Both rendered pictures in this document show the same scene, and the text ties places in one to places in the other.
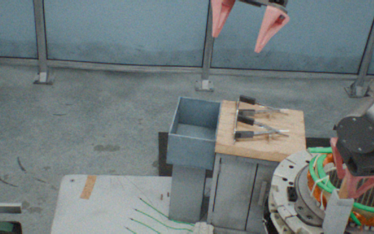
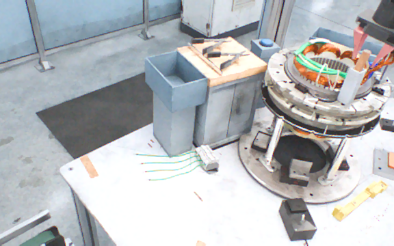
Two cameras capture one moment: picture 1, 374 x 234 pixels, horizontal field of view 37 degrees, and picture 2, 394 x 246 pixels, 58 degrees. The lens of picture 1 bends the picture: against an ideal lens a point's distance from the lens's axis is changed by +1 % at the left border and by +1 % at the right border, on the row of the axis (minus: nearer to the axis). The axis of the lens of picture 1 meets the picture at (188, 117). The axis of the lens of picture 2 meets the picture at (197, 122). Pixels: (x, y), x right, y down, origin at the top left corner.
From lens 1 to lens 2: 0.62 m
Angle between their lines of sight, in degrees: 32
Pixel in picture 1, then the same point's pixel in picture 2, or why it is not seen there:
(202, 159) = (198, 97)
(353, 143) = not seen: outside the picture
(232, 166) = (219, 93)
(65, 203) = (83, 188)
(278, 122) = (226, 49)
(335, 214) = (356, 85)
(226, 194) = (215, 116)
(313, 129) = (138, 67)
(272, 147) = (243, 67)
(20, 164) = not seen: outside the picture
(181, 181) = (178, 123)
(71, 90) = not seen: outside the picture
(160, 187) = (141, 139)
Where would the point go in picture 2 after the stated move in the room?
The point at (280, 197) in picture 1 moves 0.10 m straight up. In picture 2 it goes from (297, 94) to (309, 58)
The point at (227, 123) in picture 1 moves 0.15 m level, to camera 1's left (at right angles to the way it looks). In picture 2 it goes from (200, 63) to (154, 76)
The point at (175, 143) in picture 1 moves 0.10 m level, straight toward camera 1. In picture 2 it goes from (178, 93) to (201, 113)
